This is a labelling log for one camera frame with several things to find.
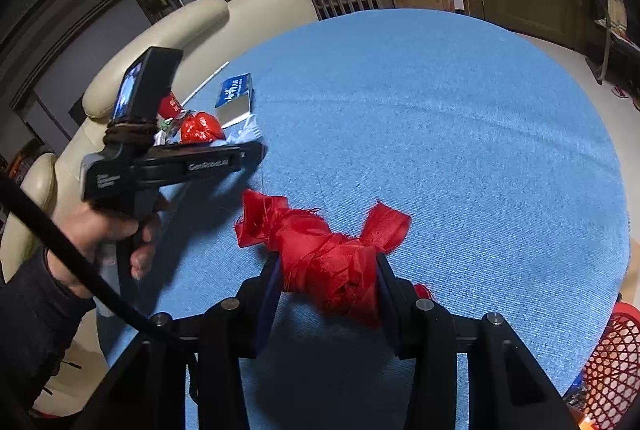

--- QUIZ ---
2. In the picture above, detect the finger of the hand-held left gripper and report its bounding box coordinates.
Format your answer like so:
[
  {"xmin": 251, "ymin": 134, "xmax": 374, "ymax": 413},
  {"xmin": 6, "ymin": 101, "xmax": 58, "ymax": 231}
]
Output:
[{"xmin": 239, "ymin": 140, "xmax": 268, "ymax": 173}]

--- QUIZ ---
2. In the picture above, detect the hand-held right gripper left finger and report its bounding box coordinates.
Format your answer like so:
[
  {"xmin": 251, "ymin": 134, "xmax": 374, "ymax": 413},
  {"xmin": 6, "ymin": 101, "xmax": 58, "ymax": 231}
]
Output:
[{"xmin": 70, "ymin": 255, "xmax": 283, "ymax": 430}]

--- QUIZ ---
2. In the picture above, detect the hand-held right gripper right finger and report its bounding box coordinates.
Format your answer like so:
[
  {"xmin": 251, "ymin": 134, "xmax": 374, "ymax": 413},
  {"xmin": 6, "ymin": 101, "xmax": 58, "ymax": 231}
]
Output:
[{"xmin": 375, "ymin": 253, "xmax": 583, "ymax": 430}]

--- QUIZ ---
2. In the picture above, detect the blue toothpaste box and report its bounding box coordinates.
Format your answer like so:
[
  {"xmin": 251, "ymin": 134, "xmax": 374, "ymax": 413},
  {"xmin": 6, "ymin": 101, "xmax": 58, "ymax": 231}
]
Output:
[{"xmin": 214, "ymin": 72, "xmax": 255, "ymax": 128}]

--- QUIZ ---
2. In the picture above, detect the red ribbon fabric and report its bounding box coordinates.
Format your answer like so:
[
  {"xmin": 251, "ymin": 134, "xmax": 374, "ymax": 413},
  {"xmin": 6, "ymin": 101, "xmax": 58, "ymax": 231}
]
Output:
[{"xmin": 235, "ymin": 189, "xmax": 436, "ymax": 330}]

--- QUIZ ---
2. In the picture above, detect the person's left forearm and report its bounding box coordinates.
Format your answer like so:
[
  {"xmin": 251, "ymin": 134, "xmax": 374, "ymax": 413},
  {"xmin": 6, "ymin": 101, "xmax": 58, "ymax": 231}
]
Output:
[{"xmin": 0, "ymin": 245, "xmax": 97, "ymax": 411}]

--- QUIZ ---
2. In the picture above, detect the person's left hand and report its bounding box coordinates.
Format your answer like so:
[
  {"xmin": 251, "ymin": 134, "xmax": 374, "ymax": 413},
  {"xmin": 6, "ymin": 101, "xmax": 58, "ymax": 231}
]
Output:
[{"xmin": 50, "ymin": 203, "xmax": 162, "ymax": 298}]

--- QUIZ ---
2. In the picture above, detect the red knotted plastic bag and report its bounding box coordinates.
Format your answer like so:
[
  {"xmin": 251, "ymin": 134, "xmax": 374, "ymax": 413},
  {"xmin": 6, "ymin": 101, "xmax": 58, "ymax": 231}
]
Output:
[{"xmin": 179, "ymin": 111, "xmax": 225, "ymax": 145}]

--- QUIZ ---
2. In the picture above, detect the red paper cup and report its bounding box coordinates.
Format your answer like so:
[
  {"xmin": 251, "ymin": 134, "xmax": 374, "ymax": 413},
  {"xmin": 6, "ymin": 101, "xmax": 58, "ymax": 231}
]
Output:
[{"xmin": 159, "ymin": 91, "xmax": 183, "ymax": 121}]

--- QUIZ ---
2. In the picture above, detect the white thin stick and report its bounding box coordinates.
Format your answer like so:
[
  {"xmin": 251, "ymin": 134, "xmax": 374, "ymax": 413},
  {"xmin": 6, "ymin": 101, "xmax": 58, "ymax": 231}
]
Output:
[{"xmin": 180, "ymin": 61, "xmax": 230, "ymax": 106}]

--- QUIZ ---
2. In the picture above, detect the beige leather sofa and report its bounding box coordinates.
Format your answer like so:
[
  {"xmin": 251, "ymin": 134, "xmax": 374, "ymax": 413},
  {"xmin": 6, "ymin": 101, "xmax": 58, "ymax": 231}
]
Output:
[{"xmin": 0, "ymin": 0, "xmax": 321, "ymax": 416}]

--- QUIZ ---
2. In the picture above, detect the cardboard box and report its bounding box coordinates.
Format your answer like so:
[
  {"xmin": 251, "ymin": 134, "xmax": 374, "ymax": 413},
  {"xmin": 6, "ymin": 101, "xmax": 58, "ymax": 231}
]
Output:
[{"xmin": 391, "ymin": 0, "xmax": 455, "ymax": 12}]

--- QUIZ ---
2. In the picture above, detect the red plastic basket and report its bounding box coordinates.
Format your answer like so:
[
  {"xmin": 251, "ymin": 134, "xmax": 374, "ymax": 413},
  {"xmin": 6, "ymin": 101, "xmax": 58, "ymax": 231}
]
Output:
[{"xmin": 582, "ymin": 301, "xmax": 640, "ymax": 430}]

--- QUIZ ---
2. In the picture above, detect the metal rack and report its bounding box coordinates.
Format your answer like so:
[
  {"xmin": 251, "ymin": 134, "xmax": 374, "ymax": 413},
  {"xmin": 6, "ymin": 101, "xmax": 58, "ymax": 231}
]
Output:
[{"xmin": 582, "ymin": 0, "xmax": 640, "ymax": 84}]

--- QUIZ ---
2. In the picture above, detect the black cable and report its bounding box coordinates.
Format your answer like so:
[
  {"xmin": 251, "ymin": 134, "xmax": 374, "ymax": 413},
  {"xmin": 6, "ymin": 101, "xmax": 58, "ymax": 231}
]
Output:
[{"xmin": 0, "ymin": 173, "xmax": 201, "ymax": 361}]

